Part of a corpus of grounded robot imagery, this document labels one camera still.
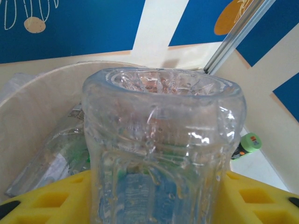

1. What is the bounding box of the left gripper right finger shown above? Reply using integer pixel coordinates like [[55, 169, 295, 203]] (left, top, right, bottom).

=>
[[219, 172, 299, 224]]

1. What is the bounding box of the clear bottle purple label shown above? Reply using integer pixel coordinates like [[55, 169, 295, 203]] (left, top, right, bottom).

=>
[[4, 102, 92, 199]]

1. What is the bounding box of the aluminium frame post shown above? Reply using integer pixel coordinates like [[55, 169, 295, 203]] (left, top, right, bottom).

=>
[[202, 0, 299, 75]]

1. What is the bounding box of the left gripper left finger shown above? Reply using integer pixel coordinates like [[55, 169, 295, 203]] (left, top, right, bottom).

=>
[[0, 169, 94, 224]]

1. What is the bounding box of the clear bottle blue cap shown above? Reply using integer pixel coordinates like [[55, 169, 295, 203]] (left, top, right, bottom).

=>
[[81, 67, 248, 224]]

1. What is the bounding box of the white plastic bin with liner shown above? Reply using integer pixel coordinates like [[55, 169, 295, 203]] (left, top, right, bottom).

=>
[[0, 61, 164, 203]]

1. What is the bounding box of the small green can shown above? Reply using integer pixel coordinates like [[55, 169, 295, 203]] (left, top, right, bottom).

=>
[[230, 132, 263, 162]]

